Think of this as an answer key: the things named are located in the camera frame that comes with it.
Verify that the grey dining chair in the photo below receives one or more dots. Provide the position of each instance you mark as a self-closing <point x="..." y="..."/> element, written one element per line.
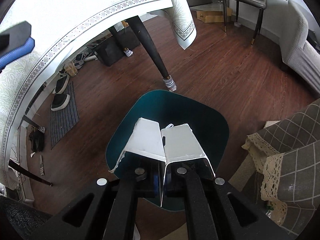
<point x="247" y="12"/>

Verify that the flat cardboard box on floor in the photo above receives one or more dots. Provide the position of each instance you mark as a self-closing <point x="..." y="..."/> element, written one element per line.
<point x="210" y="16"/>

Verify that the torn white cardboard box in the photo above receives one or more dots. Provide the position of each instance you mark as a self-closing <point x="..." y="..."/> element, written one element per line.
<point x="173" y="144"/>

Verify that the grey armchair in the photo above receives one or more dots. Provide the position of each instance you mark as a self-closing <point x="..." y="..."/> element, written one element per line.
<point x="296" y="52"/>

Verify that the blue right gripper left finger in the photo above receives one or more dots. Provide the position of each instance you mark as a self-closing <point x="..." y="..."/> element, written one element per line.
<point x="155" y="186"/>

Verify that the white patterned tablecloth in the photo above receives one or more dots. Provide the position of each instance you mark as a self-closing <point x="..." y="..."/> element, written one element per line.
<point x="59" y="28"/>

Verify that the grey checked tablecloth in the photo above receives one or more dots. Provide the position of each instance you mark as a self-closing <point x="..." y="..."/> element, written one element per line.
<point x="286" y="155"/>

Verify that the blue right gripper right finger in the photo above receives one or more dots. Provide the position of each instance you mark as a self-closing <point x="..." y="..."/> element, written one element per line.
<point x="167" y="178"/>

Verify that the dark striped floor mat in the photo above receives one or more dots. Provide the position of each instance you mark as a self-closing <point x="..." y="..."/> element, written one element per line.
<point x="62" y="121"/>

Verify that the black and white shoe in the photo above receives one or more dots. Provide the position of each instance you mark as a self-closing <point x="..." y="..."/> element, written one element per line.
<point x="60" y="101"/>

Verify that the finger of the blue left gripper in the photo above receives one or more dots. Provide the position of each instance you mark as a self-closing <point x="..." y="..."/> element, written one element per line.
<point x="17" y="53"/>

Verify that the black table leg with sock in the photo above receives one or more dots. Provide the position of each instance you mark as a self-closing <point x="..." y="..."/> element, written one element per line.
<point x="145" y="39"/>

